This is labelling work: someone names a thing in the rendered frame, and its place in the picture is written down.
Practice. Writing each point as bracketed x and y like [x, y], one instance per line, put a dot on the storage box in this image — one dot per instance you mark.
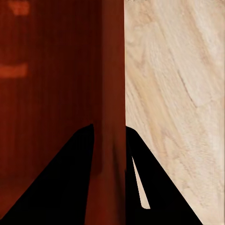
[62, 68]

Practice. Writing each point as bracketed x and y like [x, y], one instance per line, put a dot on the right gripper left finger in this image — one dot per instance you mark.
[58, 196]

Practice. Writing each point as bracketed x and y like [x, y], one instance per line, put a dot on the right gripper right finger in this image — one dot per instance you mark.
[167, 204]

